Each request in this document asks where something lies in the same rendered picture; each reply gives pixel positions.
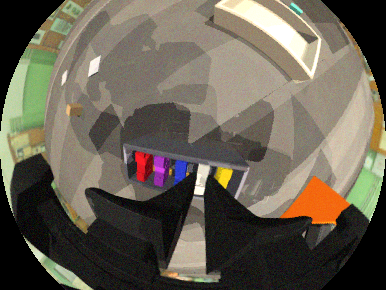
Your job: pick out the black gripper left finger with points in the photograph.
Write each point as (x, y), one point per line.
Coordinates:
(158, 220)

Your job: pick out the white fuse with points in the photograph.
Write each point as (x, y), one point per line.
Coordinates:
(202, 176)

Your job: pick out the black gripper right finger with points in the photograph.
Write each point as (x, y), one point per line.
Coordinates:
(231, 230)

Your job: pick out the yellow fuse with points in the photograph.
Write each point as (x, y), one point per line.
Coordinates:
(223, 175)

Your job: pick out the blue fuse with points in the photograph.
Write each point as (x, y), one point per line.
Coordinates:
(180, 170)

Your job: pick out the small cyan block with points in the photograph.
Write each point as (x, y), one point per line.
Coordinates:
(295, 9)

